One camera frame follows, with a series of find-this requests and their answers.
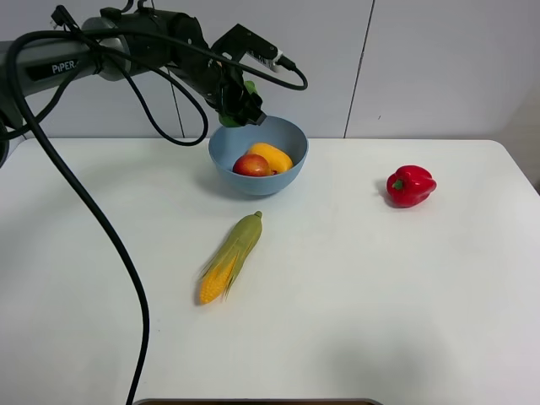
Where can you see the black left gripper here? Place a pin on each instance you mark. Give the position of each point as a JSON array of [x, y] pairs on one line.
[[220, 84]]

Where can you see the green lime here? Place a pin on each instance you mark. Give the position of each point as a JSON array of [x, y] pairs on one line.
[[238, 109]]

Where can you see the red apple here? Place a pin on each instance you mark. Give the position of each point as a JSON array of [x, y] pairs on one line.
[[252, 165]]

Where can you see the yellow mango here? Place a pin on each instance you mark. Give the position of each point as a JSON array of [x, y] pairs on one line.
[[278, 161]]

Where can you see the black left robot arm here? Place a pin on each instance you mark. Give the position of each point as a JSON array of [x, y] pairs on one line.
[[120, 45]]

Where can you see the blue plastic bowl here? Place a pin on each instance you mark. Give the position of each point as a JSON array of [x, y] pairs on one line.
[[228, 144]]

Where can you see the corn cob with husk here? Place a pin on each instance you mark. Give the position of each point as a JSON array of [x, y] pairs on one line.
[[225, 266]]

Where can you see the red bell pepper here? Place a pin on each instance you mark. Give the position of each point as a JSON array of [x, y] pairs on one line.
[[409, 186]]

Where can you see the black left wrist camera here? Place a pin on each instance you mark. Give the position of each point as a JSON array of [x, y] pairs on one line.
[[240, 41]]

